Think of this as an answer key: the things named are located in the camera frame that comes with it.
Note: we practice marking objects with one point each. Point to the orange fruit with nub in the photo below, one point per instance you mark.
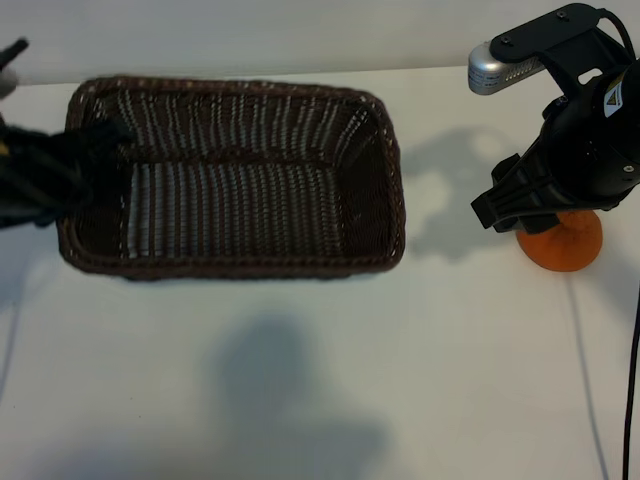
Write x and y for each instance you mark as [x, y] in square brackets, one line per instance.
[560, 250]

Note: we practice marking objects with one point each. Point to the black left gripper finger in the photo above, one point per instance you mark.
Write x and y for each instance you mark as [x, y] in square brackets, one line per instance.
[112, 136]

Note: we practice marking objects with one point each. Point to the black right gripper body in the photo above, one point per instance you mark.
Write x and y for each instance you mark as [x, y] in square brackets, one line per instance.
[595, 155]

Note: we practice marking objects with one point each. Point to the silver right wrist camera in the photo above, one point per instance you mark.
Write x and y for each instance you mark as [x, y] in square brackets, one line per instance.
[482, 75]

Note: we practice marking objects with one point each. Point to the black right camera mount bracket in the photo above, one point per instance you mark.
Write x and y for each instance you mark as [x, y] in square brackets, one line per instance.
[540, 30]

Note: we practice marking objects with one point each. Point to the dark brown wicker basket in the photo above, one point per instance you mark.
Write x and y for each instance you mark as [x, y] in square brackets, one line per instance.
[250, 210]

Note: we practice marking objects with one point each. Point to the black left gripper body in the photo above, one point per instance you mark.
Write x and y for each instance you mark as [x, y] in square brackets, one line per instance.
[40, 175]

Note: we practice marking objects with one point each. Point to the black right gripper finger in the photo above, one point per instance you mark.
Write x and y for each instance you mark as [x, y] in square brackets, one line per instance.
[541, 224]
[515, 205]

